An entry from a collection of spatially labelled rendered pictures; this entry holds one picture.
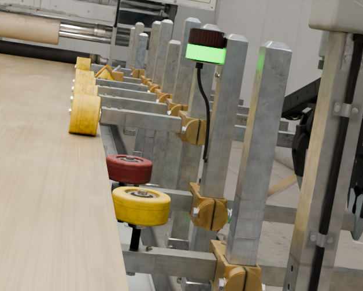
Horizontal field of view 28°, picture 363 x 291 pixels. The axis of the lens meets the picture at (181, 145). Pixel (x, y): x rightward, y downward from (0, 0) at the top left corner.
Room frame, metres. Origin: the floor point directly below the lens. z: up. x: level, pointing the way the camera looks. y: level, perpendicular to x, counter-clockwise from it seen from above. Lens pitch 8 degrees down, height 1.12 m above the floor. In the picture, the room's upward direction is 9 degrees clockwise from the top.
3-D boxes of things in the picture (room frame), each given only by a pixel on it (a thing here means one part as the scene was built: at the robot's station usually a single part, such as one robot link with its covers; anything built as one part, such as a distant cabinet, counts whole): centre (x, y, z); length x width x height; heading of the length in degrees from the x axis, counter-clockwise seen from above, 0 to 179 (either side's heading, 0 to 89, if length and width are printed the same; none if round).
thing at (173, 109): (1.71, 0.02, 0.95); 0.14 x 0.06 x 0.05; 9
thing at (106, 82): (2.22, 0.08, 0.95); 0.50 x 0.04 x 0.04; 99
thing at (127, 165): (1.21, 0.08, 0.85); 0.08 x 0.08 x 0.11
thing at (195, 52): (1.19, -0.01, 1.10); 0.06 x 0.06 x 0.02
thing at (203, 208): (1.22, -0.05, 0.85); 0.14 x 0.06 x 0.05; 9
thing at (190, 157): (1.44, -0.02, 0.92); 0.04 x 0.04 x 0.48; 9
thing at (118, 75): (2.44, 0.28, 0.95); 0.10 x 0.04 x 0.10; 99
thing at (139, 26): (3.17, 0.26, 0.92); 0.04 x 0.04 x 0.48; 9
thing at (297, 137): (1.01, -0.18, 1.00); 0.05 x 0.02 x 0.09; 119
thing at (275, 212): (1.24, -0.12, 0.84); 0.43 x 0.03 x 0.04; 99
